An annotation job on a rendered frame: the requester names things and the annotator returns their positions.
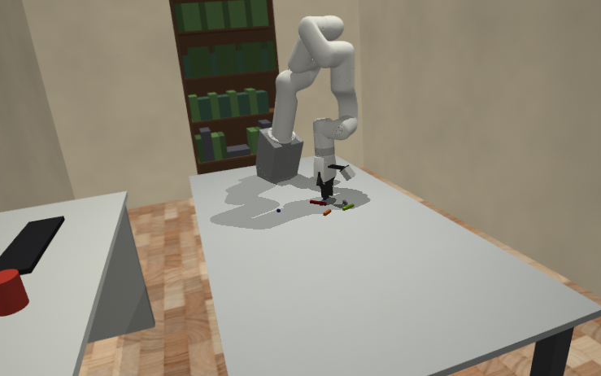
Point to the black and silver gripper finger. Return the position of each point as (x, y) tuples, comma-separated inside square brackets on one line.
[(324, 187), (330, 184)]

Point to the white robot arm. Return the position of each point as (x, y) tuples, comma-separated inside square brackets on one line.
[(314, 50)]

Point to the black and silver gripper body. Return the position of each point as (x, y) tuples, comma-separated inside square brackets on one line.
[(321, 164)]

